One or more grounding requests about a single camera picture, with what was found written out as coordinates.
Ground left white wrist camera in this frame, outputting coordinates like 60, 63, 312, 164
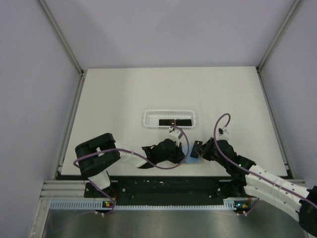
168, 126, 184, 146

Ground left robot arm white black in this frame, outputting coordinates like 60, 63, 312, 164
73, 133, 188, 197

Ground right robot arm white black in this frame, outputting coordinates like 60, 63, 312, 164
195, 138, 317, 236

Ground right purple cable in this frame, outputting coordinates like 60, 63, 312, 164
213, 113, 317, 215

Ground purple cable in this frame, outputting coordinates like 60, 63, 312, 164
73, 125, 191, 215
213, 113, 317, 215

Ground left aluminium frame post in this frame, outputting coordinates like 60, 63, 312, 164
36, 0, 84, 75

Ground aluminium frame post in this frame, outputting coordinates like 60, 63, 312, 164
256, 0, 304, 73
36, 0, 84, 75

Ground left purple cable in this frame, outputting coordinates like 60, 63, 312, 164
73, 125, 191, 215

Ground white slotted cable duct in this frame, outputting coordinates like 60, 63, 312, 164
50, 199, 247, 211

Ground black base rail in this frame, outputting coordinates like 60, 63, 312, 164
84, 176, 256, 209

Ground white plastic basket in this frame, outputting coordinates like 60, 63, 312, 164
143, 110, 196, 129

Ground beige card holder wallet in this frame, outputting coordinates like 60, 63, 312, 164
183, 145, 204, 165

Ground right aluminium frame post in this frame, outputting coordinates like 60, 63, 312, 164
256, 0, 304, 73

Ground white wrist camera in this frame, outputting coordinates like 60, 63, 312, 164
168, 126, 184, 146
218, 127, 229, 138

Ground black card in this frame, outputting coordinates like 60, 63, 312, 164
175, 119, 193, 127
158, 119, 175, 126
190, 140, 203, 159

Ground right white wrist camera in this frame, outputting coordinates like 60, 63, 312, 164
218, 127, 229, 138

